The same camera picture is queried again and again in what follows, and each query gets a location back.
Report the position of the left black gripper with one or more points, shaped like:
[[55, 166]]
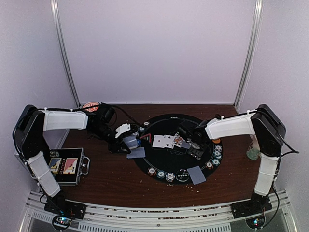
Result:
[[114, 147]]

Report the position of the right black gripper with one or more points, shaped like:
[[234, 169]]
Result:
[[197, 153]]

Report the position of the blue card deck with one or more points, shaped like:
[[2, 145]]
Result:
[[131, 142]]

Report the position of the queen of spades card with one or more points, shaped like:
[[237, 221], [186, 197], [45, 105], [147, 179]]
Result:
[[177, 140]]

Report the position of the two of clubs card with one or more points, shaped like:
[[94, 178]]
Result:
[[168, 141]]

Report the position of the blue white chips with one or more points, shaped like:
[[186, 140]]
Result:
[[218, 151], [170, 177]]

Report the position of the red black all-in triangle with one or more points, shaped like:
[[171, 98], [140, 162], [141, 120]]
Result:
[[146, 137]]

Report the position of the ace of diamonds card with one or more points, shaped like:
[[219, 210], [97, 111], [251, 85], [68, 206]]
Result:
[[158, 141]]

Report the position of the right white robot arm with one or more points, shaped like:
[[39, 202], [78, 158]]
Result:
[[263, 126]]

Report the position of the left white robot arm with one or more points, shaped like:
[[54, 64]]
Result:
[[32, 147]]

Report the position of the round black poker mat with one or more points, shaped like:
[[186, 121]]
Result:
[[172, 160]]

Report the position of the red white patterned bowl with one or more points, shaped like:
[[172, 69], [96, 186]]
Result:
[[90, 105]]

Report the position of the red card box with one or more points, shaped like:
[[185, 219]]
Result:
[[70, 166]]

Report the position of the aluminium poker case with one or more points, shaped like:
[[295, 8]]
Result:
[[82, 167]]

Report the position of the white green paper cup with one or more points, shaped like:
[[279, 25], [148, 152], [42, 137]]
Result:
[[253, 151]]

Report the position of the chips in case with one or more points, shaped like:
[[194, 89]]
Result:
[[54, 154]]

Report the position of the yellow blue card box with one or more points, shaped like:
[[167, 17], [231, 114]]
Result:
[[54, 165]]

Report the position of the aluminium front rail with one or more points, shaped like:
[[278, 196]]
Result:
[[213, 218]]

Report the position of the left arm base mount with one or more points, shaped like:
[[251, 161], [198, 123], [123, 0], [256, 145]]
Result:
[[68, 209]]

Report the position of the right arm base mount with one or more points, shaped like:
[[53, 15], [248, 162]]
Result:
[[249, 208]]

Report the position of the right aluminium frame post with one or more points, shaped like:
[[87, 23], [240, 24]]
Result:
[[253, 41]]

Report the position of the aluminium frame post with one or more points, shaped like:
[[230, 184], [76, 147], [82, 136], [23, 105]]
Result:
[[63, 52], [253, 41]]

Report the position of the left aluminium frame post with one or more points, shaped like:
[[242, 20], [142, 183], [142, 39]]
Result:
[[63, 52]]

